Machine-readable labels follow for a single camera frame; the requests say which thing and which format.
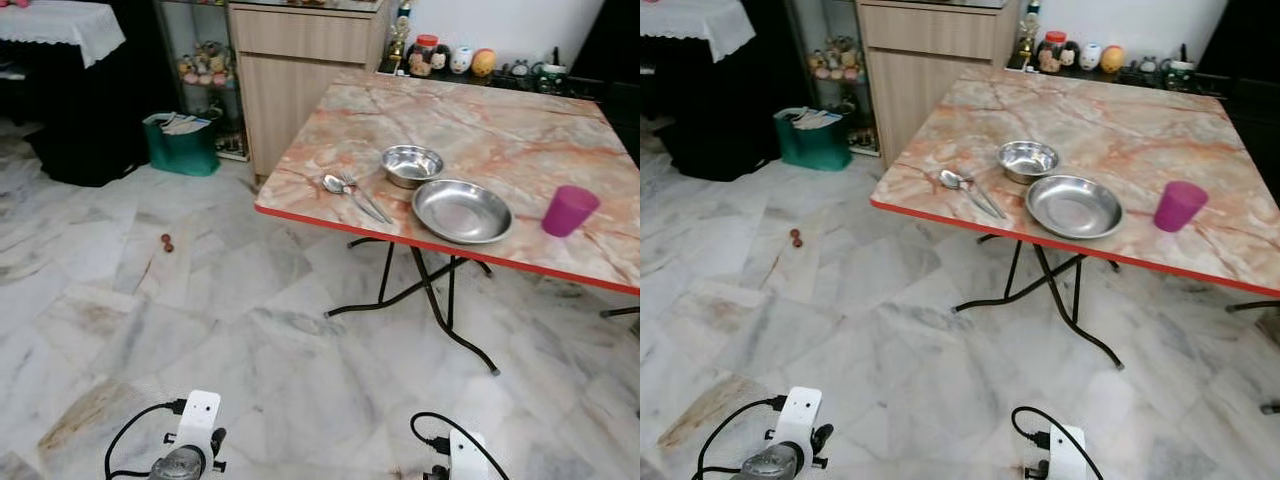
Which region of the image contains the round steel plate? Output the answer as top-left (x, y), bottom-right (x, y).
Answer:
top-left (412, 179), bottom-right (515, 246)
top-left (1025, 174), bottom-right (1125, 241)

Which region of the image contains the steel spoon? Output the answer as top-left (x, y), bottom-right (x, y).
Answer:
top-left (938, 169), bottom-right (1001, 219)
top-left (321, 174), bottom-right (389, 225)

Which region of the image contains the steel fork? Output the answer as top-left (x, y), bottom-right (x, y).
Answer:
top-left (962, 172), bottom-right (1008, 219)
top-left (340, 172), bottom-right (395, 224)

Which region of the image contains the green bag with papers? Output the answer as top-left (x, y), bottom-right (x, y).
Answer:
top-left (142, 110), bottom-right (221, 178)
top-left (773, 106), bottom-right (854, 172)

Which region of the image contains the black bulky floor object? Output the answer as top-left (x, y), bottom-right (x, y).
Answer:
top-left (25, 60), bottom-right (151, 188)
top-left (655, 50), bottom-right (786, 183)

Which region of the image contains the steel bowl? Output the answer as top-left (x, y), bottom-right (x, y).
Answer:
top-left (381, 145), bottom-right (445, 190)
top-left (997, 140), bottom-right (1060, 185)

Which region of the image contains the purple plastic cup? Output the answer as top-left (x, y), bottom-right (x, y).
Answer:
top-left (541, 185), bottom-right (601, 239)
top-left (1153, 180), bottom-right (1210, 234)

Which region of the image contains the light wooden cabinet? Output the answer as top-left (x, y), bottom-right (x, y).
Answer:
top-left (228, 0), bottom-right (391, 181)
top-left (857, 0), bottom-right (1021, 166)

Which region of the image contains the glass display shelf with figurines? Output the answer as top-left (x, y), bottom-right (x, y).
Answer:
top-left (155, 0), bottom-right (249, 161)
top-left (785, 0), bottom-right (881, 156)

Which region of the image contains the marble top folding table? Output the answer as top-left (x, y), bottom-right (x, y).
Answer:
top-left (870, 66), bottom-right (1280, 371)
top-left (255, 68), bottom-right (641, 377)

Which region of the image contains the white lace tablecloth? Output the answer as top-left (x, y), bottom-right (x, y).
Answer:
top-left (640, 0), bottom-right (756, 63)
top-left (0, 0), bottom-right (127, 69)

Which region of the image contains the jar with red lid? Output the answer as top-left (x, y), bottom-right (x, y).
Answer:
top-left (1038, 30), bottom-right (1067, 73)
top-left (412, 34), bottom-right (441, 77)

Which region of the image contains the black television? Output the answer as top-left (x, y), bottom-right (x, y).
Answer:
top-left (575, 0), bottom-right (641, 86)
top-left (1197, 0), bottom-right (1280, 81)

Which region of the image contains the golden trophy figurine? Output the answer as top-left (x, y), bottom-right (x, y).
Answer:
top-left (388, 0), bottom-right (415, 73)
top-left (1015, 0), bottom-right (1043, 69)

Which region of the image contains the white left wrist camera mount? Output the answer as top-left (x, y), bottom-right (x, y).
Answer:
top-left (765, 386), bottom-right (826, 471)
top-left (165, 390), bottom-right (223, 476)

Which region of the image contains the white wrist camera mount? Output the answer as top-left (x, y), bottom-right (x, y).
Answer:
top-left (165, 390), bottom-right (223, 476)
top-left (1028, 425), bottom-right (1088, 480)
top-left (432, 430), bottom-right (491, 480)
top-left (765, 386), bottom-right (826, 471)

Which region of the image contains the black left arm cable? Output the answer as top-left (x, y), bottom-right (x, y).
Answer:
top-left (104, 399), bottom-right (189, 480)
top-left (692, 396), bottom-right (788, 480)

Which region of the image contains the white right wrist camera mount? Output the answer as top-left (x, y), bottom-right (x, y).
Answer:
top-left (432, 430), bottom-right (491, 480)
top-left (1028, 425), bottom-right (1088, 480)

